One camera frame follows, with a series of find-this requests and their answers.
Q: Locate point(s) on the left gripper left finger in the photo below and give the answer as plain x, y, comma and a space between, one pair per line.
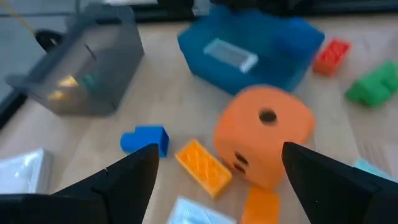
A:
124, 186

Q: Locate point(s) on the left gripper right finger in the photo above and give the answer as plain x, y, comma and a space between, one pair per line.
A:
326, 193

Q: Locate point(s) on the orange toy brick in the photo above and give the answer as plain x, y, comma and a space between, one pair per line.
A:
261, 207

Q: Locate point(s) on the orange foam die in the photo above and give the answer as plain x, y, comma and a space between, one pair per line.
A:
248, 140

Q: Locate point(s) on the stepped green toy brick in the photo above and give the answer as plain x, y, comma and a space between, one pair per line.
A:
373, 87

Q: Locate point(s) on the small yellow toy brick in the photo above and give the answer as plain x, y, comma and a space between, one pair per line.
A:
66, 81

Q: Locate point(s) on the red-orange toy brick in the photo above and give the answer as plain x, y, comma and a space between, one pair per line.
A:
331, 57

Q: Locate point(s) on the teal plastic bin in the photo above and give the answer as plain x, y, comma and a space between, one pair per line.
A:
217, 74

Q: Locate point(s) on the flat mint toy brick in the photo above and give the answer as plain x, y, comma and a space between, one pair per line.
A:
373, 169

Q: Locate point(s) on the white teal card deck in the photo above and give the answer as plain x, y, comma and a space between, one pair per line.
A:
196, 214

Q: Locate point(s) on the flat yellow-orange toy brick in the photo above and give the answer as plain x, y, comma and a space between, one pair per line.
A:
202, 168

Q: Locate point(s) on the brown plastic bin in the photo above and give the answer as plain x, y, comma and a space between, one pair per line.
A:
102, 46

